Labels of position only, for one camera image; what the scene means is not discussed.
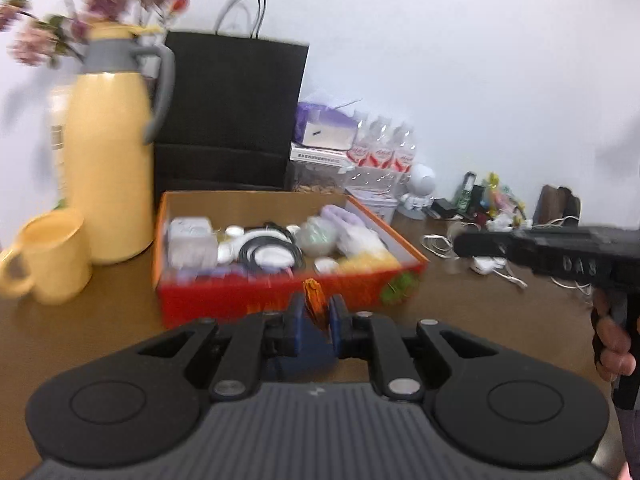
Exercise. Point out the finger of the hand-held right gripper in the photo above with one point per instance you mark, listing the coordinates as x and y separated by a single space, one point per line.
482 244

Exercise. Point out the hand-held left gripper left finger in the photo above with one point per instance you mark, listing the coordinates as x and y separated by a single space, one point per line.
296 327

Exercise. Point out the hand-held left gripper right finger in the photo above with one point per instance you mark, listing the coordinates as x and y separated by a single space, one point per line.
337 327

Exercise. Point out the orange patterned small item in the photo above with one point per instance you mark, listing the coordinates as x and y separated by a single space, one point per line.
315 300

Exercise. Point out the red cardboard box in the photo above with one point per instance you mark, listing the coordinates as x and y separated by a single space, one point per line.
240 300

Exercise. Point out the white round dish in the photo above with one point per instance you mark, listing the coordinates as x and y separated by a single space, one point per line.
272 257

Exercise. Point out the yellow plush toy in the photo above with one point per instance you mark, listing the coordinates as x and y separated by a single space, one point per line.
372 261

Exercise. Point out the translucent green bag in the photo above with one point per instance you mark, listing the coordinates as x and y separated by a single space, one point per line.
317 235

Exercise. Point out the purple fuzzy band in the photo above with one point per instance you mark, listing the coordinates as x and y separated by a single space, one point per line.
340 216

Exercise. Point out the white pack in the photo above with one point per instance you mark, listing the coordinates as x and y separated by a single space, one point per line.
190 242

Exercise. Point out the person's right forearm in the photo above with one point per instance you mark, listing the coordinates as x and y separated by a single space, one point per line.
631 445

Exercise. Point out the person's right hand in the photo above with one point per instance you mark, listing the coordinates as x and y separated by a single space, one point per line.
612 345

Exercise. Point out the white oval device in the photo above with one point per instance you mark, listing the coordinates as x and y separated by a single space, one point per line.
487 265

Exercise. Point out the small black box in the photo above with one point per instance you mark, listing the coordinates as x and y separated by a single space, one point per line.
477 197

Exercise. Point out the yellow green packet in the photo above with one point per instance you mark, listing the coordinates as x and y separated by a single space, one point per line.
502 197

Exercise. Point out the brown leather wallet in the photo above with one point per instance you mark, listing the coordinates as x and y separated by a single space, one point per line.
557 205

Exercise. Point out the green bottle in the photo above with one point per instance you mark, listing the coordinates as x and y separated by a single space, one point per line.
465 192

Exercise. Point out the white robot toy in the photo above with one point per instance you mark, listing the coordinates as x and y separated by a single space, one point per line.
419 190

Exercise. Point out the metal tin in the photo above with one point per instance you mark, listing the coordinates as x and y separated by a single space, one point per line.
372 202

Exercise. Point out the clear plastic box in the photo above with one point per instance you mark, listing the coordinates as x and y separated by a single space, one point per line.
320 177

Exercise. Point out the flat white box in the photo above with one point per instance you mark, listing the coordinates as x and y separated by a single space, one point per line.
320 153

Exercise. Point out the purple tissue pack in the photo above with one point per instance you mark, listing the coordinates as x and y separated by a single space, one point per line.
320 112

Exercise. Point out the black paper bag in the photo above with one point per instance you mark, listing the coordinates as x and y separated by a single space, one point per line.
230 110

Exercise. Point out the yellow thermos jug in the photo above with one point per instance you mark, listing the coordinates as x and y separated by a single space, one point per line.
110 160

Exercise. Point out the yellow mug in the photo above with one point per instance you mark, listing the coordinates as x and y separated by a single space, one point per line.
50 260

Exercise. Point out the white carton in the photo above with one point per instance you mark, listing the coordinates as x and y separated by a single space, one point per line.
59 140

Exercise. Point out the dried pink flowers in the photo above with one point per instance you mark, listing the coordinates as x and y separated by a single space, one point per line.
100 0

